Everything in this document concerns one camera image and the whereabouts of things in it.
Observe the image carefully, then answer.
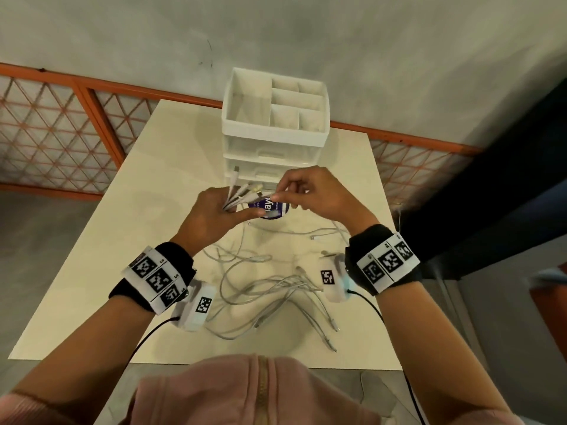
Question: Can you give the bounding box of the person's left hand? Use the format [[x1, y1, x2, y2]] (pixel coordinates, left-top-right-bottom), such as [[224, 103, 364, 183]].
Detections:
[[170, 187, 258, 257]]

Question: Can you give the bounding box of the person's right hand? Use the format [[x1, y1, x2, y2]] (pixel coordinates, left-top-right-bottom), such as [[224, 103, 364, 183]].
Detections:
[[269, 166, 381, 239]]

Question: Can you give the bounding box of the bunch of white cables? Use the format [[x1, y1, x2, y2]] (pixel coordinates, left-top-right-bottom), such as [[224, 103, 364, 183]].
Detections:
[[203, 165, 351, 354]]

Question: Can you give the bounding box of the person's left forearm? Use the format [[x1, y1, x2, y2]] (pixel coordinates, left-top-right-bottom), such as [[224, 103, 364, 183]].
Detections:
[[0, 295, 179, 425]]

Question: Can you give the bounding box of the person's right forearm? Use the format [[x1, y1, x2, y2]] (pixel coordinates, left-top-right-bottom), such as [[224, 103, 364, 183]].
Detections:
[[376, 279, 517, 425]]

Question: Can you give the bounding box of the round roll with blue label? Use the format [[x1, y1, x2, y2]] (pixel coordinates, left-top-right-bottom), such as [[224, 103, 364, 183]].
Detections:
[[247, 194, 291, 221]]

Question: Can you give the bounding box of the white desk organizer with drawers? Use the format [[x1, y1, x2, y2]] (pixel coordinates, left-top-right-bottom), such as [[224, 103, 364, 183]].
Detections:
[[221, 67, 331, 192]]

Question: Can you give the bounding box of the black wristband with marker tags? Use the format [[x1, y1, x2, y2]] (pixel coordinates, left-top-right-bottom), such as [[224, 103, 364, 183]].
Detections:
[[344, 224, 422, 297], [108, 242, 198, 316]]

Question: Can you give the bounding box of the orange mesh railing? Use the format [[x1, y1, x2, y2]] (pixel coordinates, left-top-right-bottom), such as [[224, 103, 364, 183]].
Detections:
[[0, 62, 484, 209]]

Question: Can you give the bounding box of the pink zip hoodie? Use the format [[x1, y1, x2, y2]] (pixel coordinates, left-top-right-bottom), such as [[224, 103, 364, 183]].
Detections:
[[0, 353, 534, 425]]

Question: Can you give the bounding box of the dark cabinet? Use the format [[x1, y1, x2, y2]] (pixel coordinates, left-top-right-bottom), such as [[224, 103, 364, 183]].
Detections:
[[398, 79, 567, 281]]

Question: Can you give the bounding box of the orange box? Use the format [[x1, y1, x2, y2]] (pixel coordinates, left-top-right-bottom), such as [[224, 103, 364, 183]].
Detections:
[[525, 269, 567, 334]]

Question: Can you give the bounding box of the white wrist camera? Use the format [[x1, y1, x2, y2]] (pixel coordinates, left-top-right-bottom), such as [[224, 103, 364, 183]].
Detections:
[[170, 281, 218, 333], [316, 251, 351, 304]]

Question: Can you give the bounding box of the black camera cable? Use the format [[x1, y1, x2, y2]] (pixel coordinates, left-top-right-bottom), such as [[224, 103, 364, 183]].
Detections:
[[128, 316, 180, 364], [347, 289, 427, 425]]

